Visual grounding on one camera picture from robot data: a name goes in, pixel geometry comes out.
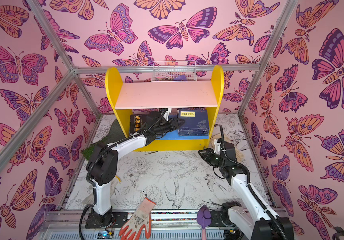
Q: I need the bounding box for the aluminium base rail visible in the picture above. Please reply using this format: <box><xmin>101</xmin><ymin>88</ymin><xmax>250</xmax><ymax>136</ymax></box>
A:
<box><xmin>38</xmin><ymin>209</ymin><xmax>247</xmax><ymax>240</ymax></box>

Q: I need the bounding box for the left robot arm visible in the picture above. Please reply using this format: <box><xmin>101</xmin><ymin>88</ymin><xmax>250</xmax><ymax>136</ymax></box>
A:
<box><xmin>85</xmin><ymin>109</ymin><xmax>186</xmax><ymax>227</ymax></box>

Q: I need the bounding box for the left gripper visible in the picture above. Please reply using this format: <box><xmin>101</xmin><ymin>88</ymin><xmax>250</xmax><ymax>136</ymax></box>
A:
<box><xmin>152</xmin><ymin>118</ymin><xmax>186</xmax><ymax>137</ymax></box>

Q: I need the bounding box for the red white work glove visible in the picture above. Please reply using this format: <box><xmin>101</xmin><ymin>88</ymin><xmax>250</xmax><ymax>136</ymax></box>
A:
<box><xmin>119</xmin><ymin>198</ymin><xmax>156</xmax><ymax>240</ymax></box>

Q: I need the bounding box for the beige work glove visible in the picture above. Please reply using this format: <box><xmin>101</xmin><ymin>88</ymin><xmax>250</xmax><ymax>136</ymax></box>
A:
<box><xmin>210</xmin><ymin>133</ymin><xmax>245</xmax><ymax>163</ymax></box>

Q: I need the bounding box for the green circuit board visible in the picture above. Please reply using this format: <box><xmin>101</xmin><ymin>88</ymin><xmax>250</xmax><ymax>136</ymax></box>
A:
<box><xmin>97</xmin><ymin>231</ymin><xmax>114</xmax><ymax>240</ymax></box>

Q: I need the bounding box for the black antler cover book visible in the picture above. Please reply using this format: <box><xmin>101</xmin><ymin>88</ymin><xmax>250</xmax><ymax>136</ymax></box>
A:
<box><xmin>129</xmin><ymin>111</ymin><xmax>160</xmax><ymax>136</ymax></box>

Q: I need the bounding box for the purple item in basket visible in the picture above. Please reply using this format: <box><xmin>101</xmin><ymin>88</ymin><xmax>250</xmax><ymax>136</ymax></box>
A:
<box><xmin>174</xmin><ymin>75</ymin><xmax>187</xmax><ymax>81</ymax></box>

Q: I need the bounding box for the clear wire basket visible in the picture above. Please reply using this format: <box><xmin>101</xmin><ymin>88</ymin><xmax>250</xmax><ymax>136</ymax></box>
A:
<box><xmin>151</xmin><ymin>60</ymin><xmax>198</xmax><ymax>82</ymax></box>

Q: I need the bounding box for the yellow pink blue bookshelf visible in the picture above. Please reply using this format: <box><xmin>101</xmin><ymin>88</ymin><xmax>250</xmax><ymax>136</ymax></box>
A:
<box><xmin>105</xmin><ymin>65</ymin><xmax>225</xmax><ymax>152</ymax></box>

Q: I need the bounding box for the green artificial grass mat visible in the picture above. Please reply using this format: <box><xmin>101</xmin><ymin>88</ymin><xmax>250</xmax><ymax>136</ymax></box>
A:
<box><xmin>81</xmin><ymin>120</ymin><xmax>125</xmax><ymax>161</ymax></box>

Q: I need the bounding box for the blue thread-bound book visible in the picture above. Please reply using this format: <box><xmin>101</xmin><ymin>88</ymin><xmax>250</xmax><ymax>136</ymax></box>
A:
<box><xmin>178</xmin><ymin>135</ymin><xmax>209</xmax><ymax>139</ymax></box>

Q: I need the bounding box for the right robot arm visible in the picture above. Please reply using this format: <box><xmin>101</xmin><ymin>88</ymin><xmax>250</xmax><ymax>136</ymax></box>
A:
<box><xmin>198</xmin><ymin>125</ymin><xmax>295</xmax><ymax>240</ymax></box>

